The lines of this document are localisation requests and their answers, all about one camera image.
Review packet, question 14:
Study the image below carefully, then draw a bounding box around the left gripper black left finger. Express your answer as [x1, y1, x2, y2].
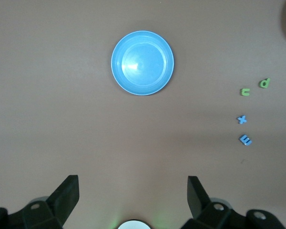
[22, 175, 80, 229]

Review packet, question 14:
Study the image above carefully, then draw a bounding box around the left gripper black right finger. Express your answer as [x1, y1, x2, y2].
[181, 176, 232, 229]

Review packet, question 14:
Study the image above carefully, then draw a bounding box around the blue letter m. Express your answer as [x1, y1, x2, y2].
[238, 134, 253, 146]

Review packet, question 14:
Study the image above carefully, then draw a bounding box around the green letter d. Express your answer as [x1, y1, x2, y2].
[259, 78, 271, 89]

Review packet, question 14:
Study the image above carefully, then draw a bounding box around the blue plate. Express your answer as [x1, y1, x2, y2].
[110, 30, 175, 96]

